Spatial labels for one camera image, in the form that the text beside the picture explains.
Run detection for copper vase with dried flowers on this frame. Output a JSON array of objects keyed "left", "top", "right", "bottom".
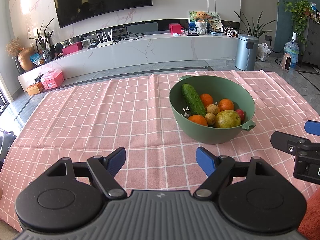
[{"left": 5, "top": 37, "right": 35, "bottom": 72}]

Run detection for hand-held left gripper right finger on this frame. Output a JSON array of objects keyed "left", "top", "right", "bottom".
[{"left": 194, "top": 147, "right": 274, "bottom": 201}]

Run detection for pink space heater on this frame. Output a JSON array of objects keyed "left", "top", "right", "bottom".
[{"left": 281, "top": 52, "right": 295, "bottom": 70}]

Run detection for orange cardboard box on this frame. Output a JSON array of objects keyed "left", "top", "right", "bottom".
[{"left": 26, "top": 82, "right": 45, "bottom": 96}]

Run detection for silver pedal trash can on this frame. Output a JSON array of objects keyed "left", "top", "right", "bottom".
[{"left": 235, "top": 34, "right": 259, "bottom": 71}]

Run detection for long leaf potted plant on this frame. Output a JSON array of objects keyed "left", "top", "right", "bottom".
[{"left": 235, "top": 10, "right": 265, "bottom": 39}]

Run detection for orange red clothing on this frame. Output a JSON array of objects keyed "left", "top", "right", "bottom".
[{"left": 297, "top": 195, "right": 320, "bottom": 240}]

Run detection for dark chair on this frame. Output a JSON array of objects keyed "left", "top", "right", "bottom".
[{"left": 0, "top": 127, "right": 17, "bottom": 163}]

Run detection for snack bag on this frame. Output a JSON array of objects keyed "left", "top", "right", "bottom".
[{"left": 30, "top": 54, "right": 47, "bottom": 67}]

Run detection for pink checked tablecloth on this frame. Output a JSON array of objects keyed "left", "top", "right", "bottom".
[{"left": 0, "top": 70, "right": 320, "bottom": 233}]

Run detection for blue water jug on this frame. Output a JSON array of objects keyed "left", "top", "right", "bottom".
[{"left": 284, "top": 32, "right": 300, "bottom": 68}]

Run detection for black flat television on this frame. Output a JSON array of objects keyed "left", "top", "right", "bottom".
[{"left": 52, "top": 0, "right": 153, "bottom": 29}]

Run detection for magenta box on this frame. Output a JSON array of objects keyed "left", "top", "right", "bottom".
[{"left": 62, "top": 41, "right": 83, "bottom": 55}]

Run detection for white wifi router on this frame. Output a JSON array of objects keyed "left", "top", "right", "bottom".
[{"left": 96, "top": 29, "right": 114, "bottom": 48}]

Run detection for white marble tv console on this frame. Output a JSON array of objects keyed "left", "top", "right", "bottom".
[{"left": 17, "top": 31, "right": 239, "bottom": 93}]

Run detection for grey drawer cabinet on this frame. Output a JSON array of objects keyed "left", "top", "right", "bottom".
[{"left": 299, "top": 17, "right": 320, "bottom": 68}]

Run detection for yellow green pear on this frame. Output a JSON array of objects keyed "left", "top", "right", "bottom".
[{"left": 214, "top": 110, "right": 242, "bottom": 129}]

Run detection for black cables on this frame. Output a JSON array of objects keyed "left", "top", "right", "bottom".
[{"left": 114, "top": 31, "right": 145, "bottom": 42}]

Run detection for green colander bowl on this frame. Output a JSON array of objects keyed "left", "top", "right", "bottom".
[{"left": 169, "top": 74, "right": 256, "bottom": 145}]

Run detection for white woven basket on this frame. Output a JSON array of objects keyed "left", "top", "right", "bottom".
[{"left": 195, "top": 21, "right": 208, "bottom": 35}]

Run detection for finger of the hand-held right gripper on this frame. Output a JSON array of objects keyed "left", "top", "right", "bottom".
[
  {"left": 305, "top": 120, "right": 320, "bottom": 135},
  {"left": 271, "top": 131, "right": 320, "bottom": 184}
]

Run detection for potted plant in dark vase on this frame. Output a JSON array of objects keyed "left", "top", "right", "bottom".
[{"left": 29, "top": 17, "right": 54, "bottom": 63}]

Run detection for white plastic bag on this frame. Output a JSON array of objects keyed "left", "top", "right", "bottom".
[{"left": 257, "top": 43, "right": 271, "bottom": 62}]

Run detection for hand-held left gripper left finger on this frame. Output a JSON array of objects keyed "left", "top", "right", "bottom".
[{"left": 46, "top": 147, "right": 127, "bottom": 200}]

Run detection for green cucumber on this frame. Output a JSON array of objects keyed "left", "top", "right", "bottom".
[{"left": 181, "top": 84, "right": 207, "bottom": 117}]

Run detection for black white cow figurines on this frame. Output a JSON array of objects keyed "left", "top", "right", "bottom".
[{"left": 222, "top": 26, "right": 239, "bottom": 38}]

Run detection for pink storage box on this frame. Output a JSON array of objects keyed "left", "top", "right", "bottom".
[{"left": 41, "top": 68, "right": 65, "bottom": 90}]

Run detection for hanging green vine plant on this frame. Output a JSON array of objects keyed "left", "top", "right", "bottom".
[{"left": 285, "top": 0, "right": 313, "bottom": 53}]

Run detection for painted decorative fan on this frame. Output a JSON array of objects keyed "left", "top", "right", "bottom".
[{"left": 189, "top": 10, "right": 223, "bottom": 29}]

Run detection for orange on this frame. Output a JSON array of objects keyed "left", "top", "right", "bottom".
[
  {"left": 218, "top": 98, "right": 235, "bottom": 112},
  {"left": 188, "top": 114, "right": 208, "bottom": 127},
  {"left": 200, "top": 93, "right": 214, "bottom": 107}
]

